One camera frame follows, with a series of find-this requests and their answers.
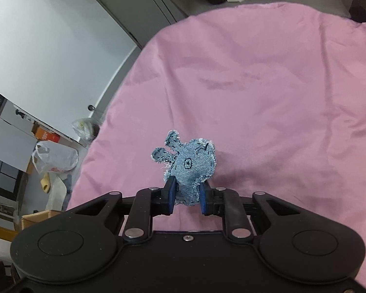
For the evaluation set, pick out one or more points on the yellow slipper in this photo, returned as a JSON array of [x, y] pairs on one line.
[[45, 183]]

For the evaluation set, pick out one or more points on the denim plush toy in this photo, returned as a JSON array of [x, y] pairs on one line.
[[189, 168]]

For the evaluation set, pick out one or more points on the cardboard box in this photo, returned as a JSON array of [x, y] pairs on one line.
[[36, 218]]

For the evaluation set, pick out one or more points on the orange box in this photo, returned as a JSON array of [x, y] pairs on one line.
[[45, 135]]

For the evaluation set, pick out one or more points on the clear plastic bag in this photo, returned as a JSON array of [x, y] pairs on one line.
[[84, 128]]

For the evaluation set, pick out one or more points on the white red print plastic bag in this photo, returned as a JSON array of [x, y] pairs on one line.
[[53, 158]]

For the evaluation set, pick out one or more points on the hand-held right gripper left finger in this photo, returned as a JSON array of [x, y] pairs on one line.
[[170, 197]]

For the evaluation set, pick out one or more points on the pink bed sheet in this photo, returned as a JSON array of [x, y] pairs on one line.
[[247, 97]]

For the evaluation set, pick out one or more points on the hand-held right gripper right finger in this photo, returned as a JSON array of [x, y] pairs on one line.
[[203, 198]]

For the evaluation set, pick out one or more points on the grey door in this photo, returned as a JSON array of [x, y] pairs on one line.
[[158, 6]]

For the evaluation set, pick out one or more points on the white floor mat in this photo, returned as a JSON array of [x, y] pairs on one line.
[[58, 192]]

